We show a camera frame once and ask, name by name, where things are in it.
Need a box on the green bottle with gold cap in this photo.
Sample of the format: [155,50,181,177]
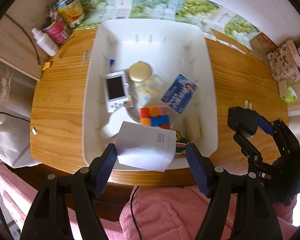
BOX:
[175,132,187,158]

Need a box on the white power adapter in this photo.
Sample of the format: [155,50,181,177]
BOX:
[114,122,189,172]

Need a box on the white toy camera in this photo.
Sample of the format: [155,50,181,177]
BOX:
[103,71,130,113]

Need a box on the black rectangular case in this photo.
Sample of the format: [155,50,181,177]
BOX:
[228,107,260,138]

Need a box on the green tissue pack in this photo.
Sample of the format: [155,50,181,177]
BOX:
[278,79,297,103]

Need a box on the patterned canvas bag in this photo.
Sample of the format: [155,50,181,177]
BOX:
[267,39,300,83]

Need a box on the cardboard piece with red print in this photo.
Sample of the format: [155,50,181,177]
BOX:
[249,33,277,57]

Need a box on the blue printed card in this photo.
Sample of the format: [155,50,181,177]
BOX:
[161,73,198,114]

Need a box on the colourful puzzle cube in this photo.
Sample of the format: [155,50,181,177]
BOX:
[140,106,171,129]

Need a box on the white plastic storage bin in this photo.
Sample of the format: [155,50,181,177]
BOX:
[83,19,218,164]

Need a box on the white foam shape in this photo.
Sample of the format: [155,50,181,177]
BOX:
[101,107,139,139]

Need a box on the clear plastic box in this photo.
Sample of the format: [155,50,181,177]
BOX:
[132,75,164,107]

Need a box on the round gold compact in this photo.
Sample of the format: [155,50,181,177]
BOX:
[128,61,152,83]

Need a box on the white spray bottle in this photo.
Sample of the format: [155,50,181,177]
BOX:
[31,28,59,57]

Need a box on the pink can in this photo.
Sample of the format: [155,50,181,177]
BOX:
[42,17,71,45]

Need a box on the black cable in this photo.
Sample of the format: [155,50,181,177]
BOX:
[3,13,42,66]

